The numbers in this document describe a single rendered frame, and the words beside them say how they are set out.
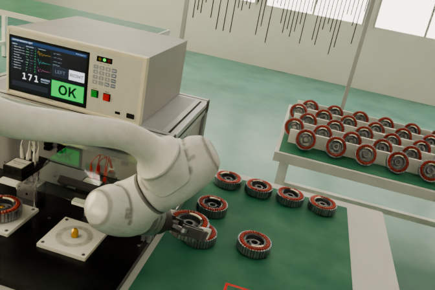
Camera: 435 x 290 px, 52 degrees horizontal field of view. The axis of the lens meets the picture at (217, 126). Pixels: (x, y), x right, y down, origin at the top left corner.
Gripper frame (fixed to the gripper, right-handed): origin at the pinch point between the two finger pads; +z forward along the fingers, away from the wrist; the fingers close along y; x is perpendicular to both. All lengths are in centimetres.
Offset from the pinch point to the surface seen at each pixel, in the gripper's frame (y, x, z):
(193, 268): 1.7, -12.2, 12.0
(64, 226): -35.3, -17.7, -3.8
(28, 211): -49, -19, -6
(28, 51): -58, 25, -25
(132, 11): -486, 210, 461
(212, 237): -0.4, -3.0, 21.3
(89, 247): -23.0, -18.5, -5.1
